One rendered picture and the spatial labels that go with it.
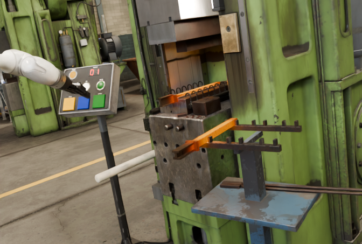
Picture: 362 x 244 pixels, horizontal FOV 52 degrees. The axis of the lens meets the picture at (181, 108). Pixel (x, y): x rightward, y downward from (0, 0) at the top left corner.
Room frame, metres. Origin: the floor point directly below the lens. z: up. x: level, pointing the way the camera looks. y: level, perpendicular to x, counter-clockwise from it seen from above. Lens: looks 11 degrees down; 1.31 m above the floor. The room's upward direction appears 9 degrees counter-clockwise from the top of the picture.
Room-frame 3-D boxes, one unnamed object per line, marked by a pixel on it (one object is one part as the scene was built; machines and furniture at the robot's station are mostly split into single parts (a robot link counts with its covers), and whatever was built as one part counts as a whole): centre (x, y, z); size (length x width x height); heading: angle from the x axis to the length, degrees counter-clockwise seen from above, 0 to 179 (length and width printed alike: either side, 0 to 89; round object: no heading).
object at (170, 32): (1.99, -0.11, 1.32); 0.42 x 0.20 x 0.10; 133
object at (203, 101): (1.76, -0.13, 0.95); 0.12 x 0.08 x 0.06; 133
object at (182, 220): (1.96, -0.16, 0.23); 0.55 x 0.37 x 0.47; 133
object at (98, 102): (2.04, 0.44, 1.01); 0.07 x 0.05 x 0.07; 68
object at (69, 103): (2.11, 0.63, 1.01); 0.07 x 0.05 x 0.07; 68
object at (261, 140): (1.22, -0.32, 0.93); 0.23 x 0.06 x 0.02; 144
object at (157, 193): (2.19, 0.20, 0.36); 0.09 x 0.07 x 0.12; 43
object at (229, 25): (1.71, -0.27, 1.27); 0.09 x 0.02 x 0.17; 43
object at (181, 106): (1.99, -0.11, 0.96); 0.42 x 0.20 x 0.09; 133
